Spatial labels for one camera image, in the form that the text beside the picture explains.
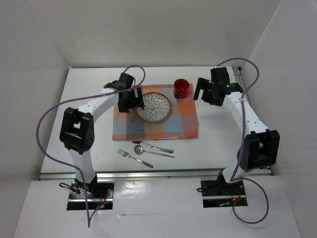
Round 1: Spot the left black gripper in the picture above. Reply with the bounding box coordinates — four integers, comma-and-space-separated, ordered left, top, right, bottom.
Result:
118, 87, 144, 113

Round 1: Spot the red mug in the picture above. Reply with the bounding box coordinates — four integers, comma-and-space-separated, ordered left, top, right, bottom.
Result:
173, 79, 190, 99

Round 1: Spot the floral patterned ceramic plate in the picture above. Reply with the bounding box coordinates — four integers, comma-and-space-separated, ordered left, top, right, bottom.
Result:
136, 92, 172, 122

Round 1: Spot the orange checked cloth placemat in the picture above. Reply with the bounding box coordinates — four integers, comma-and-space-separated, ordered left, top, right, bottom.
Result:
112, 84, 199, 141

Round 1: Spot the silver fork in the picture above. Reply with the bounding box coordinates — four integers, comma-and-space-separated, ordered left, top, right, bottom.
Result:
118, 149, 154, 168

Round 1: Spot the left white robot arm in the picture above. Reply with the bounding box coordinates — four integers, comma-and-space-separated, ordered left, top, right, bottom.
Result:
59, 72, 144, 198

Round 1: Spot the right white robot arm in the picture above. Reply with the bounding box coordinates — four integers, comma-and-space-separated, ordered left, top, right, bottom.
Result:
193, 67, 280, 194

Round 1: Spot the silver table knife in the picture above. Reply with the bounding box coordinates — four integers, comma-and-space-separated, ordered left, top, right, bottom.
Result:
132, 141, 174, 153

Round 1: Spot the silver spoon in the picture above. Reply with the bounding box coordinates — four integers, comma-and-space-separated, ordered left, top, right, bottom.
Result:
134, 145, 174, 158

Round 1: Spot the aluminium frame rail front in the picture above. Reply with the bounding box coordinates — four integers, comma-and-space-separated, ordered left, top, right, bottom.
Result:
39, 167, 273, 180

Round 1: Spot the aluminium frame rail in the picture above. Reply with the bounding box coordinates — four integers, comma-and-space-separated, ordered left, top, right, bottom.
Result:
39, 167, 273, 180
232, 65, 272, 174

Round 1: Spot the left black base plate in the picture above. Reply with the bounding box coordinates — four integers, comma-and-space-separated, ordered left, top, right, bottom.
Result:
68, 181, 114, 200

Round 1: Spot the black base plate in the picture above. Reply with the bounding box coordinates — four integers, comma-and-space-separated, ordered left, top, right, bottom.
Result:
68, 181, 114, 200
197, 177, 246, 196

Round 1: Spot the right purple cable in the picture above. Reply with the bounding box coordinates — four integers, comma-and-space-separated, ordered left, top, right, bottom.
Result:
214, 58, 270, 225

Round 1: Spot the purple cable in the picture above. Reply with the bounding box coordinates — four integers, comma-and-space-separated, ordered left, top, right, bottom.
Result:
214, 58, 270, 225
36, 65, 146, 228

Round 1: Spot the aluminium frame rail right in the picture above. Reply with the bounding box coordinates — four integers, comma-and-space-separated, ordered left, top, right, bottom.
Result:
232, 65, 272, 174

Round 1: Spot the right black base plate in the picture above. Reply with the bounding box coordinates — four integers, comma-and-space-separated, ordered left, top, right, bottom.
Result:
197, 177, 246, 196

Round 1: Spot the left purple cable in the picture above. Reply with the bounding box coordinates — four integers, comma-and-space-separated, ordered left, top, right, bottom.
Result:
36, 65, 146, 228

